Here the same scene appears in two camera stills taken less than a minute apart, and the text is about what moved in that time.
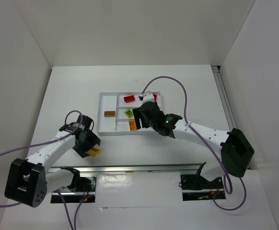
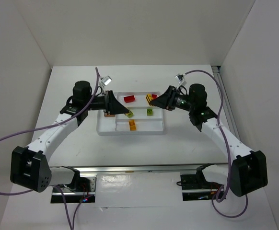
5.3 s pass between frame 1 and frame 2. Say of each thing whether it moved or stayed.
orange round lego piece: stayed
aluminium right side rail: stayed
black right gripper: moved
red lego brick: stayed
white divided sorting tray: stayed
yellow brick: moved
